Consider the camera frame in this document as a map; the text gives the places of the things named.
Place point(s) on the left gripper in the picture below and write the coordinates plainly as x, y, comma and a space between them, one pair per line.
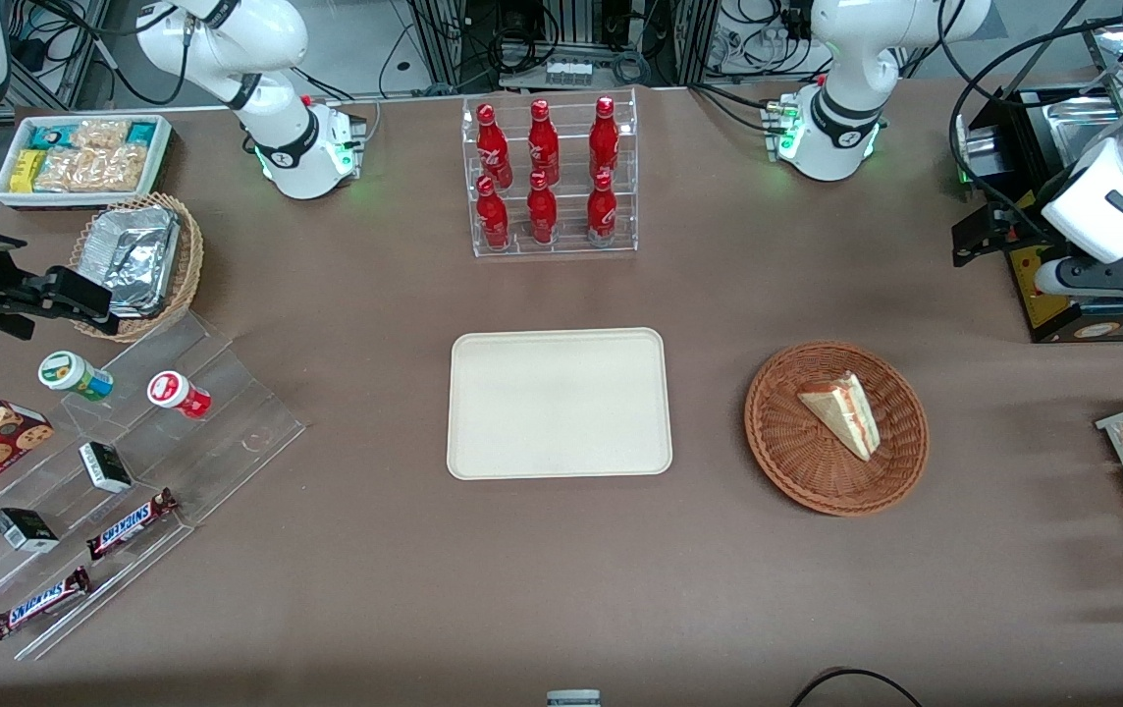
1025, 228

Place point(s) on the triangular sandwich wedge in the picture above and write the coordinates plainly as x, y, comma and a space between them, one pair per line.
846, 417

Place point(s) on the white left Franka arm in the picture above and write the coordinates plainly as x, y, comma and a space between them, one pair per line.
846, 59

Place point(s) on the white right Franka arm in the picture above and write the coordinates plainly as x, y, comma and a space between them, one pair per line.
277, 39

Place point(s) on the aluminium foil tray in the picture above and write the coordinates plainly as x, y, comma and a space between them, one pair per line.
134, 255

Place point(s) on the light wicker basket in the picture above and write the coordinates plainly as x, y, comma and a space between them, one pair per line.
190, 265

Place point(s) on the round brown wicker basket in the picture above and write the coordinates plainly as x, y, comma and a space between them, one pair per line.
787, 432

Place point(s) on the beige rectangular tray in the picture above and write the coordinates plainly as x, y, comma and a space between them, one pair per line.
542, 403

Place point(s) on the green lidded snack cup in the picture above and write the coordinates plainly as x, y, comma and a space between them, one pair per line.
71, 373

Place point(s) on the black food display cabinet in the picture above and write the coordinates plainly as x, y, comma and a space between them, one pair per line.
1052, 319

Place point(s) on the yellow snack packet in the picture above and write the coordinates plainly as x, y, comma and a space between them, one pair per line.
27, 171

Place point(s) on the clear bag beige crackers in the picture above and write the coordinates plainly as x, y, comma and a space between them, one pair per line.
95, 169
100, 133

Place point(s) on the red lidded snack cup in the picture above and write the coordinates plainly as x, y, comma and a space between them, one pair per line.
174, 393

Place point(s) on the teal snack packet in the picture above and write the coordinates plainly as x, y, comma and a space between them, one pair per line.
141, 133
51, 135

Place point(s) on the small black carton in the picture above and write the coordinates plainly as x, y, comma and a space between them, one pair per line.
24, 530
105, 466

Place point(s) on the white rectangular snack bin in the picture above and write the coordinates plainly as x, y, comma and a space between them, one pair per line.
161, 157

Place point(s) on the clear acrylic stepped stand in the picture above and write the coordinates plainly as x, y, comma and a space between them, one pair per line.
228, 403

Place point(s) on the Snickers chocolate bar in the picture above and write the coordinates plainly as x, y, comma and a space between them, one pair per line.
39, 604
130, 525

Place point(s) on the red cola bottle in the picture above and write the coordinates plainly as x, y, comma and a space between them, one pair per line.
602, 211
604, 137
493, 147
541, 211
543, 142
493, 216

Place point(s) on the clear acrylic bottle rack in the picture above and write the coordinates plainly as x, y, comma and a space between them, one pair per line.
569, 231

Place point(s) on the white power strip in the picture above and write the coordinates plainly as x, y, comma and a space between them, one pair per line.
569, 73

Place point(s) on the grey device edge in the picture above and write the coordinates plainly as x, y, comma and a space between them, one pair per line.
573, 699

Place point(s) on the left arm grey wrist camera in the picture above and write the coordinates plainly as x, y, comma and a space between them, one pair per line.
1111, 277

